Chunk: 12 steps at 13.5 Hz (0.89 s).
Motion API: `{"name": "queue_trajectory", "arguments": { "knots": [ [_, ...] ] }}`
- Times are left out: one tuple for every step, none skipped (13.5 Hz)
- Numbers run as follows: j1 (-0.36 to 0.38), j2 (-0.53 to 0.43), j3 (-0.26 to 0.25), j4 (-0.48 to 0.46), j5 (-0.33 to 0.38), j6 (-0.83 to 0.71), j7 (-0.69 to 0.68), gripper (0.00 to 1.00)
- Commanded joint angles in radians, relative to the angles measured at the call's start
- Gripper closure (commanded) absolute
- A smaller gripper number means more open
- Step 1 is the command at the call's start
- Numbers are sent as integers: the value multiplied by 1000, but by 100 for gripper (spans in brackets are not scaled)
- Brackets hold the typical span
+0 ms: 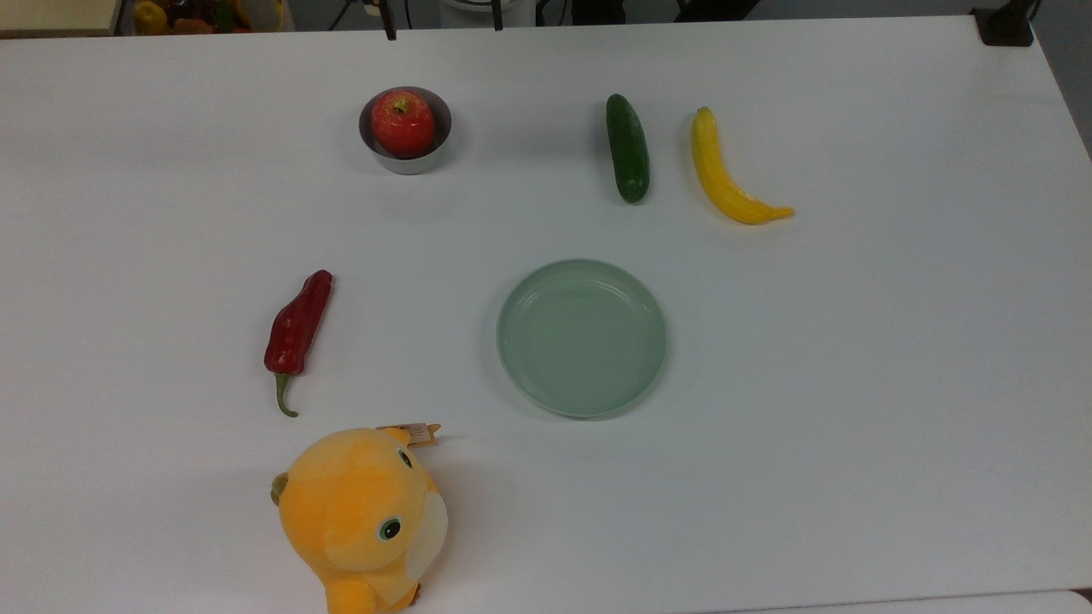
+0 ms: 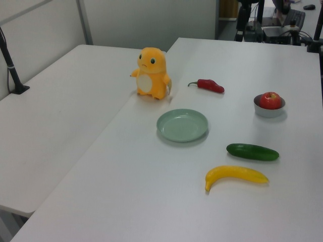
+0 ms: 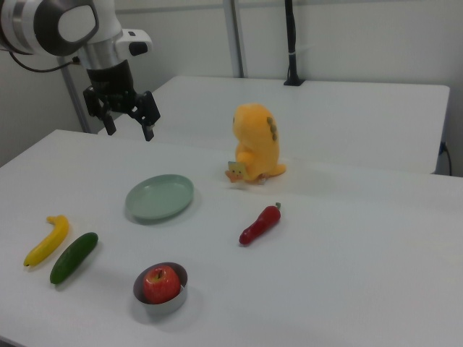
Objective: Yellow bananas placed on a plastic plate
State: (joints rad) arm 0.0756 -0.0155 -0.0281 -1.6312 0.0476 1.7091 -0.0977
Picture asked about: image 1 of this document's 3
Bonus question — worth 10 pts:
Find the red chili pepper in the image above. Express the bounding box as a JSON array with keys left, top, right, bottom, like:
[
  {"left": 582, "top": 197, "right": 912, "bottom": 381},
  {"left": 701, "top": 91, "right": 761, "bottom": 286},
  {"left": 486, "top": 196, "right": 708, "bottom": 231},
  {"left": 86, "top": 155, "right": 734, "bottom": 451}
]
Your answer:
[{"left": 264, "top": 269, "right": 334, "bottom": 419}]

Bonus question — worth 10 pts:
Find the basket of toy fruit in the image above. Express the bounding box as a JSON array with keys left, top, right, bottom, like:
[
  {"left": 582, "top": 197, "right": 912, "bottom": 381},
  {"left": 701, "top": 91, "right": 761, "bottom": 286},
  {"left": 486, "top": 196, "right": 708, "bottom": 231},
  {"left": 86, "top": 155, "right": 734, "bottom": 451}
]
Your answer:
[{"left": 128, "top": 0, "right": 288, "bottom": 36}]

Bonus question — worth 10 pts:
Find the dark green cucumber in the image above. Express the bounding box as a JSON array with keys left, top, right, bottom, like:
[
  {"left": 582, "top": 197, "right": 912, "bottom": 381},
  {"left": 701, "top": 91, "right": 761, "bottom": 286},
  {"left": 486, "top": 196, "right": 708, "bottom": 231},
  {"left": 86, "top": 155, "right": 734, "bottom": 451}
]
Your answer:
[{"left": 606, "top": 93, "right": 651, "bottom": 205}]

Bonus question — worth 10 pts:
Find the orange plush toy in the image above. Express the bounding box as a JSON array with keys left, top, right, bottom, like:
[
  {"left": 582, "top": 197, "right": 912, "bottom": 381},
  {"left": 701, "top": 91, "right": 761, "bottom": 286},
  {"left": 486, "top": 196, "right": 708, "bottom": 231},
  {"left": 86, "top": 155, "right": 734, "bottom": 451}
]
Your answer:
[{"left": 271, "top": 422, "right": 450, "bottom": 614}]

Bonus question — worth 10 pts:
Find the small round metal bowl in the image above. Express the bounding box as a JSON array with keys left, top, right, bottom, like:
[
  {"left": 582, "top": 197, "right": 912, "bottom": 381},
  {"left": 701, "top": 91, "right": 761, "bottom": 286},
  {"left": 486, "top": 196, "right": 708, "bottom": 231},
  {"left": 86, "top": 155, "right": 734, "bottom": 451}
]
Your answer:
[{"left": 358, "top": 86, "right": 453, "bottom": 176}]

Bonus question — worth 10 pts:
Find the beige cardboard box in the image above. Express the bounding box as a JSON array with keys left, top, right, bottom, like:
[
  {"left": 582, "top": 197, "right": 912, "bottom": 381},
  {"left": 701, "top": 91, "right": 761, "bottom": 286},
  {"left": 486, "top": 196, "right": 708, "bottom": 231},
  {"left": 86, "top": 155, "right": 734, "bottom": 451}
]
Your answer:
[{"left": 0, "top": 0, "right": 122, "bottom": 38}]

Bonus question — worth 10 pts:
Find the black table clamp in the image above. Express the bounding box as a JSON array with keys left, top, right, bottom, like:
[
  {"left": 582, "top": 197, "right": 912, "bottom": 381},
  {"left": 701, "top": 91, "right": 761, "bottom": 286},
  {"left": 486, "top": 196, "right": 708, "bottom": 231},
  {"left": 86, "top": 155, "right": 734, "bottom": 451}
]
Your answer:
[{"left": 971, "top": 0, "right": 1040, "bottom": 48}]

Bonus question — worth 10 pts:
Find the pale green plastic plate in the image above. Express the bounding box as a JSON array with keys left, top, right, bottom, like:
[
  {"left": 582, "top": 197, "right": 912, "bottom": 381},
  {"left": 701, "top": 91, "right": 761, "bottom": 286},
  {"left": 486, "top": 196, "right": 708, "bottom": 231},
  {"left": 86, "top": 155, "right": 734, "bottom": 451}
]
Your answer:
[{"left": 497, "top": 258, "right": 668, "bottom": 420}]

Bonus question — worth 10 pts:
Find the yellow banana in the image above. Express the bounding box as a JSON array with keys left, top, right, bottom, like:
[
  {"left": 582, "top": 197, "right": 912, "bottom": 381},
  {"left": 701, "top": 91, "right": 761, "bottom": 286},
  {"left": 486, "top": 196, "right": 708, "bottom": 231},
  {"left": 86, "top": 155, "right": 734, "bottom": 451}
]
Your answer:
[{"left": 691, "top": 106, "right": 796, "bottom": 226}]

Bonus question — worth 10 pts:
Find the red apple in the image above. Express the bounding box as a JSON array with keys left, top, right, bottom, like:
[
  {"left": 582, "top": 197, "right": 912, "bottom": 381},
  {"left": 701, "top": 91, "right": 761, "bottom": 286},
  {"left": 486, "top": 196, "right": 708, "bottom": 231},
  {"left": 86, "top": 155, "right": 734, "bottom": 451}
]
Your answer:
[{"left": 370, "top": 90, "right": 436, "bottom": 159}]

